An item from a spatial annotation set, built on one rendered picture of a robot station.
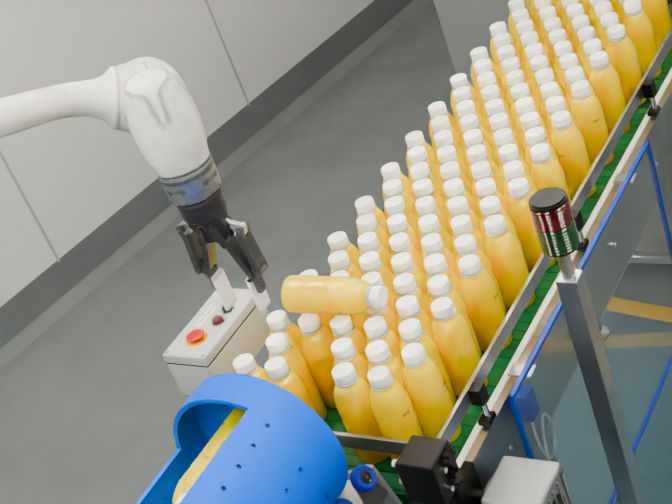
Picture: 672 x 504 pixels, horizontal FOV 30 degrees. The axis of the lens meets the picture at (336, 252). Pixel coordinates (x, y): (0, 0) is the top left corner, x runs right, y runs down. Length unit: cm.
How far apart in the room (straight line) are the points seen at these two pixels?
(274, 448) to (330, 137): 354
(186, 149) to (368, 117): 347
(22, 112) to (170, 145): 24
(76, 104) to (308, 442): 65
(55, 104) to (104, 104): 8
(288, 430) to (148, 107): 52
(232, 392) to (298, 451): 14
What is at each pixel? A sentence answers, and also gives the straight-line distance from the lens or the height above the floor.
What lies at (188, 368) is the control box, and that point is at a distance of 231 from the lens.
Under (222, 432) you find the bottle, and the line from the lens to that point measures 195.
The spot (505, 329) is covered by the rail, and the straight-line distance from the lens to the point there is 227.
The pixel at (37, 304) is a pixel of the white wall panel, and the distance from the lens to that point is 493.
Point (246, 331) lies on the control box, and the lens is 235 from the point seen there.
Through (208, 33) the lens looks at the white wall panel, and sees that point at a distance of 536.
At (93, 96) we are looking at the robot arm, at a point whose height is 162.
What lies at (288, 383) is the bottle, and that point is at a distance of 219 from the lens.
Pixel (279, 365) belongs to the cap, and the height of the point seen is 109.
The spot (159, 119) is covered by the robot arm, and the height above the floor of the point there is 161.
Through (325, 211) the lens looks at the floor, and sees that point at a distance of 480.
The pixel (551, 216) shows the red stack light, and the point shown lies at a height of 124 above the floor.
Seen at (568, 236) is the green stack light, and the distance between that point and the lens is 205.
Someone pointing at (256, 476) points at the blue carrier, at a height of 118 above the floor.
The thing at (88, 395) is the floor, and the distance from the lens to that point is 440.
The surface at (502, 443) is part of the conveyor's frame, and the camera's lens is 224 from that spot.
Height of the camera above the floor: 233
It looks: 31 degrees down
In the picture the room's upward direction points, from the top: 22 degrees counter-clockwise
